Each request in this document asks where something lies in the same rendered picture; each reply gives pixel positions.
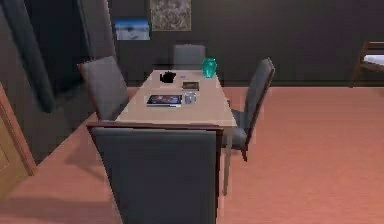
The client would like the small grey glass cup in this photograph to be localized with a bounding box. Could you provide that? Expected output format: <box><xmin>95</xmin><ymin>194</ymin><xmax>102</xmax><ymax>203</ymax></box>
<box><xmin>184</xmin><ymin>91</ymin><xmax>197</xmax><ymax>105</ymax></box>

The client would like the light wooden dining table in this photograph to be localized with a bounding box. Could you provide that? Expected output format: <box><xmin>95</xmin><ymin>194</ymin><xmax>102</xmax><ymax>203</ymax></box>
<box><xmin>114</xmin><ymin>68</ymin><xmax>238</xmax><ymax>197</ymax></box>

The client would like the dark book with colourful cover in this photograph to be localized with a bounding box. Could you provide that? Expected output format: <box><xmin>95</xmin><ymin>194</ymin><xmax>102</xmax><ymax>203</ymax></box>
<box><xmin>146</xmin><ymin>94</ymin><xmax>184</xmax><ymax>108</ymax></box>

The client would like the black teapot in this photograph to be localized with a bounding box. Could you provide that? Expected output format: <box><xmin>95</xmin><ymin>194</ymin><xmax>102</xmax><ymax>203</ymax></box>
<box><xmin>159</xmin><ymin>70</ymin><xmax>178</xmax><ymax>85</ymax></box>

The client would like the teal glass vase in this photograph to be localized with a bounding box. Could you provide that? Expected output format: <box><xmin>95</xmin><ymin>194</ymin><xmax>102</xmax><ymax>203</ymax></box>
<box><xmin>201</xmin><ymin>57</ymin><xmax>218</xmax><ymax>79</ymax></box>

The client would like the dark window curtain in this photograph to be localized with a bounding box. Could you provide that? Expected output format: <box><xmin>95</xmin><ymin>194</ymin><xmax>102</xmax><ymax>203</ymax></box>
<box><xmin>0</xmin><ymin>0</ymin><xmax>57</xmax><ymax>114</ymax></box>

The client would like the brown wooden room door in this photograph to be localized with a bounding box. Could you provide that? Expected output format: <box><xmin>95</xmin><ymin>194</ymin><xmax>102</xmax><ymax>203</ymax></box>
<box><xmin>0</xmin><ymin>83</ymin><xmax>38</xmax><ymax>201</ymax></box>

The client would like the wooden bed with white mattress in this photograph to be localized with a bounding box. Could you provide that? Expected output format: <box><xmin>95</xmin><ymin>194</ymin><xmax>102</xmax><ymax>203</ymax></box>
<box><xmin>350</xmin><ymin>40</ymin><xmax>384</xmax><ymax>88</ymax></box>

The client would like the grey chair with brown frame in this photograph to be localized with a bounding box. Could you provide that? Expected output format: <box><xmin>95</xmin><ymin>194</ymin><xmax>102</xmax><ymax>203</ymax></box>
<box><xmin>221</xmin><ymin>57</ymin><xmax>276</xmax><ymax>163</ymax></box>
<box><xmin>77</xmin><ymin>55</ymin><xmax>130</xmax><ymax>122</ymax></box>
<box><xmin>172</xmin><ymin>43</ymin><xmax>207</xmax><ymax>71</ymax></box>
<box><xmin>86</xmin><ymin>121</ymin><xmax>225</xmax><ymax>224</ymax></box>

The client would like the beige patterned wall picture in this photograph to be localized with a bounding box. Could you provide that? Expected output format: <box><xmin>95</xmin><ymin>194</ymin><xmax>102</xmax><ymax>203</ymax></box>
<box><xmin>149</xmin><ymin>0</ymin><xmax>193</xmax><ymax>32</ymax></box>

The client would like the blue framed wall picture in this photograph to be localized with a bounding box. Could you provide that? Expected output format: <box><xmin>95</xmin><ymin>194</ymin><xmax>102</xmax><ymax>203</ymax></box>
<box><xmin>113</xmin><ymin>17</ymin><xmax>152</xmax><ymax>42</ymax></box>

